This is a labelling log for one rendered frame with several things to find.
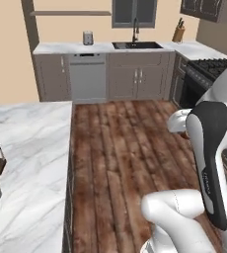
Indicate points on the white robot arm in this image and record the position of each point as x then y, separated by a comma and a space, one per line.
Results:
207, 154

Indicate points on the grey base cupboard run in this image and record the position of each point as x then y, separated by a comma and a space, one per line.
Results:
135, 77

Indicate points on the white dishwasher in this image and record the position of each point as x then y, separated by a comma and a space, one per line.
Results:
87, 79

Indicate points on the black sink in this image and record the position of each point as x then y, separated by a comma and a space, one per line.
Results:
136, 45

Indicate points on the grey canister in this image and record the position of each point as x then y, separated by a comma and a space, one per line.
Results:
88, 38

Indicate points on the black tap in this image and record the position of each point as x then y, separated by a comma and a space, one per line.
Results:
135, 31

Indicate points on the black stove with oven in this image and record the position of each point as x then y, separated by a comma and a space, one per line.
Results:
201, 74

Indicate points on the wooden knife block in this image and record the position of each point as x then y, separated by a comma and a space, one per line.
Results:
178, 34

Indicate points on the grey framed window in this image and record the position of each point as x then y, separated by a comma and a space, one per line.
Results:
134, 12

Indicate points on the grey wall shelf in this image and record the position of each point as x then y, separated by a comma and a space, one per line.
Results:
69, 13

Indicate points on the dark wall cupboard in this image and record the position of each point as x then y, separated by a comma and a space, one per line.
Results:
211, 9

